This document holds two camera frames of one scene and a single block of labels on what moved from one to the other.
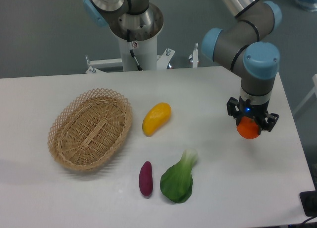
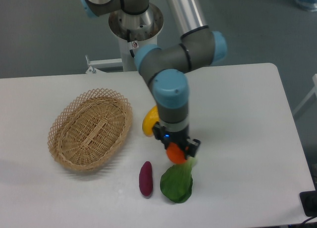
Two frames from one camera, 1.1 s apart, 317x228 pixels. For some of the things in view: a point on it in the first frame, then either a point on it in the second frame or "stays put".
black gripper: (257, 112) → (190, 145)
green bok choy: (176, 180) stays put
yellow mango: (157, 116) stays put
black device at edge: (308, 200) stays put
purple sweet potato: (146, 179) stays put
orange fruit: (247, 128) → (176, 153)
